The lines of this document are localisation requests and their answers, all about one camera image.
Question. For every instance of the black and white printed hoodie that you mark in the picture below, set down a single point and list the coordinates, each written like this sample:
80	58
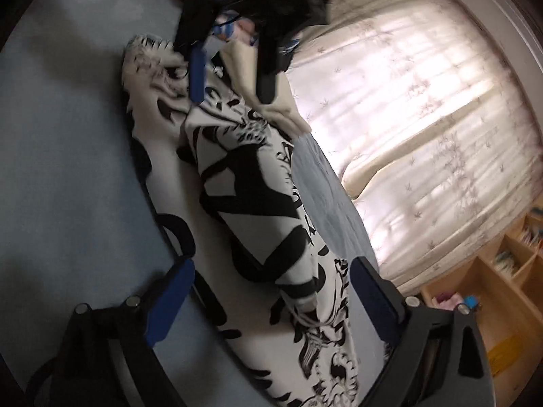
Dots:
254	203

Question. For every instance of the cream folded cloth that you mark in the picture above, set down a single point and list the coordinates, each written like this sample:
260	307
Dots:
280	112

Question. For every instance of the light blue bed blanket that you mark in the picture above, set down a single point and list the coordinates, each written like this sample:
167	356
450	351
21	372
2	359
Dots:
63	178

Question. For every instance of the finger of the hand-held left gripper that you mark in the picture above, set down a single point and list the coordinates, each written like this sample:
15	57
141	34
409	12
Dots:
197	72
268	80

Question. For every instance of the small blue toy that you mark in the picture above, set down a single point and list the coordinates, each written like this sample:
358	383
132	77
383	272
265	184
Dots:
471	303

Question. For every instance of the wooden shelf unit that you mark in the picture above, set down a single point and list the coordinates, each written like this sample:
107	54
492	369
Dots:
496	318

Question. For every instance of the white sheer curtain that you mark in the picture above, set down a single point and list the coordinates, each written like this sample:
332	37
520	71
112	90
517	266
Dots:
424	114

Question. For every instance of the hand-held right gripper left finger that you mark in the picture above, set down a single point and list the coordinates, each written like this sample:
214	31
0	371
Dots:
169	301

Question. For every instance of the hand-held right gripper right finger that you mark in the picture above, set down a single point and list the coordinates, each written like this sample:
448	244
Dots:
373	301

